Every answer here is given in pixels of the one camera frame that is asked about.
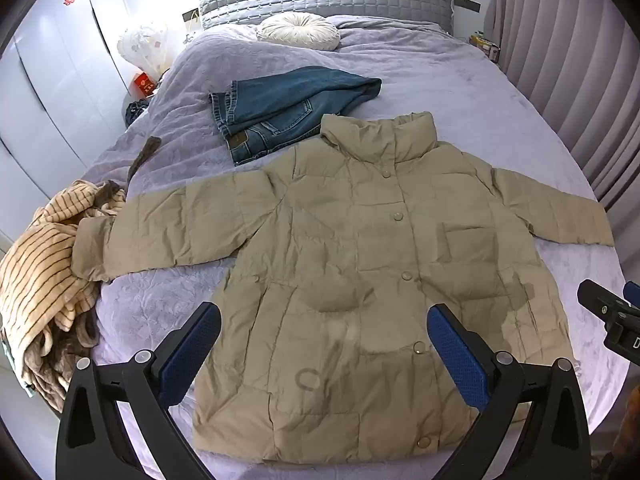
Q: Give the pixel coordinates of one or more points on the small white box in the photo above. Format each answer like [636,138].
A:
[492,52]

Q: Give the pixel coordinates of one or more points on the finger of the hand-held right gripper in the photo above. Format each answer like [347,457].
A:
[595,297]
[634,294]

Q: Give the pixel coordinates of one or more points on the beige striped fleece garment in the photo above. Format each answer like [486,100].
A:
[35,270]

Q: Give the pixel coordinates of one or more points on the round cream cushion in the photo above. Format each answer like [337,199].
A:
[299,31]

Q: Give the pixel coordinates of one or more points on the brown cloth strip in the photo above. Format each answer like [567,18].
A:
[145,155]

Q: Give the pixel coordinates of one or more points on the beige puffer jacket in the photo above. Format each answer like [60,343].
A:
[350,240]

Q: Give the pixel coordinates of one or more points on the red box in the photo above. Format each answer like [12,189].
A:
[143,84]

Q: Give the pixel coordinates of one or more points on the white wardrobe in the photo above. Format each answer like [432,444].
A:
[55,85]

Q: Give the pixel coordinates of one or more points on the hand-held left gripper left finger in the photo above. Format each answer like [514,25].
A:
[187,355]

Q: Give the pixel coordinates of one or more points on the blue denim jeans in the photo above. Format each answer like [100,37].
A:
[280,110]

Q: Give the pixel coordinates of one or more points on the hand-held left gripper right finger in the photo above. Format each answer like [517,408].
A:
[457,355]

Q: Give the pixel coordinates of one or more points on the white plastic bag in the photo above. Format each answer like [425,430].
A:
[145,47]

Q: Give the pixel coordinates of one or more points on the dark blue cloth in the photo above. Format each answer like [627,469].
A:
[136,111]

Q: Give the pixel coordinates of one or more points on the mauve curtain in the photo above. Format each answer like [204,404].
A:
[565,60]

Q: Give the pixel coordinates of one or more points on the bed with lavender cover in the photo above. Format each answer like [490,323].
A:
[440,85]

